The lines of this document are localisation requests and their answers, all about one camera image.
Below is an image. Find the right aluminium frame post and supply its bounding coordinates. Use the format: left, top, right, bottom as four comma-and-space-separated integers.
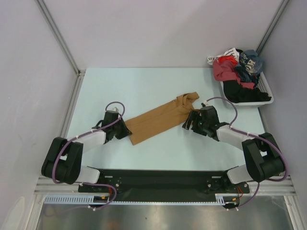
256, 0, 291, 55

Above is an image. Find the pink garment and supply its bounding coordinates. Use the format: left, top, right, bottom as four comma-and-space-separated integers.
213, 60, 240, 83

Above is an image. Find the left side aluminium rail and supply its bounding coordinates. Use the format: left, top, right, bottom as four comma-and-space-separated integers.
59, 69, 86, 138

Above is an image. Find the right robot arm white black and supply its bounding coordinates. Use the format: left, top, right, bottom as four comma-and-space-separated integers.
182, 105, 286, 192

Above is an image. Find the white black printed garment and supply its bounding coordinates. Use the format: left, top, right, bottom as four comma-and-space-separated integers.
207, 48, 240, 65

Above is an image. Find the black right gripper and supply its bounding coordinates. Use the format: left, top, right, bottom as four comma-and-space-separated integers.
182, 110, 208, 136

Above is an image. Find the aluminium frame post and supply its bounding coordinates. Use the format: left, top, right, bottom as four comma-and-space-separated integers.
35, 0, 81, 76
256, 0, 291, 55

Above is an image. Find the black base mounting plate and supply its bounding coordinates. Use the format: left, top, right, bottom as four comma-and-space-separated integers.
78, 169, 250, 203

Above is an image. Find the red garment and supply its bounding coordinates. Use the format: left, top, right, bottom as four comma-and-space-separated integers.
218, 56, 238, 65

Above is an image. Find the white slotted cable duct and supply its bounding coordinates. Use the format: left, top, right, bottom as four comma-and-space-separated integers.
44, 194, 240, 206

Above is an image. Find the grey plastic laundry basket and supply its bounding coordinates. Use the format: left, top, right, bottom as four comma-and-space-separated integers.
220, 72, 274, 107

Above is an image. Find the front aluminium frame rail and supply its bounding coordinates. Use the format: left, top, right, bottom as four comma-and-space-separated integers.
34, 176, 296, 196

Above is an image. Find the tan ribbed tank top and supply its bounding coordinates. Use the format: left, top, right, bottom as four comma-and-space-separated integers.
125, 92, 199, 145

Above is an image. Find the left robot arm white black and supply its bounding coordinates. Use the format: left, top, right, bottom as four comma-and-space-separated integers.
41, 110, 131, 192

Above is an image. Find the blue printed garment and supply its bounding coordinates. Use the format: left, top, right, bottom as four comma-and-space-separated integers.
235, 50, 264, 85

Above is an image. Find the left aluminium frame post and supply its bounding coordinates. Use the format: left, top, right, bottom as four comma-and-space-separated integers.
35, 0, 81, 76

